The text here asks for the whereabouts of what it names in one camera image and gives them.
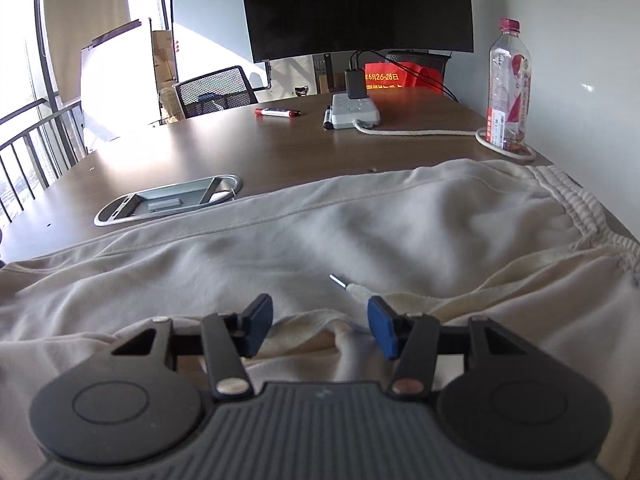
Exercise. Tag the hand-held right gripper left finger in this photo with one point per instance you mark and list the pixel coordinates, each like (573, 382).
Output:
(260, 326)

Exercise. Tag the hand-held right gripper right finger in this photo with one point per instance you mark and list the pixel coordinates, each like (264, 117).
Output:
(380, 328)

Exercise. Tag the red capped marker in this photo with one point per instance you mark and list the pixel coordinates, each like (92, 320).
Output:
(277, 113)

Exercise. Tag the black marker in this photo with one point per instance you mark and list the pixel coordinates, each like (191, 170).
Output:
(327, 117)

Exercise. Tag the white power strip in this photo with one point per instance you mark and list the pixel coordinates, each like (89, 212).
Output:
(355, 110)

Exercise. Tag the black mesh office chair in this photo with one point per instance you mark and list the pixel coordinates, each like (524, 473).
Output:
(440, 62)
(215, 91)

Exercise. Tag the black charger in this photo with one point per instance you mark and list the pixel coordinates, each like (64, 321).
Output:
(355, 84)

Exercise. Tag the red bag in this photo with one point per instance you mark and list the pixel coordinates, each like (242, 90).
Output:
(395, 77)

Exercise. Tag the clear water bottle pink cap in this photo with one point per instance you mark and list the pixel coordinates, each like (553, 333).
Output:
(509, 85)

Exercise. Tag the stack of cardboard boxes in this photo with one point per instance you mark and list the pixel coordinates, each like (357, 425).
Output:
(164, 65)

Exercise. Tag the white flip chart easel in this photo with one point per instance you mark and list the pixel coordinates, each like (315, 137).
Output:
(120, 85)

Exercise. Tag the black balcony railing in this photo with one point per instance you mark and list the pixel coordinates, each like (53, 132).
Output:
(35, 155)

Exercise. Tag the black framed whiteboard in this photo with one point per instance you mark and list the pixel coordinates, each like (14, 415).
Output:
(210, 25)

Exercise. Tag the black television screen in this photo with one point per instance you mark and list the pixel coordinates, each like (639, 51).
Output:
(360, 5)

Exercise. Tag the cream roller blind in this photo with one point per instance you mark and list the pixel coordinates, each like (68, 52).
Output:
(85, 5)

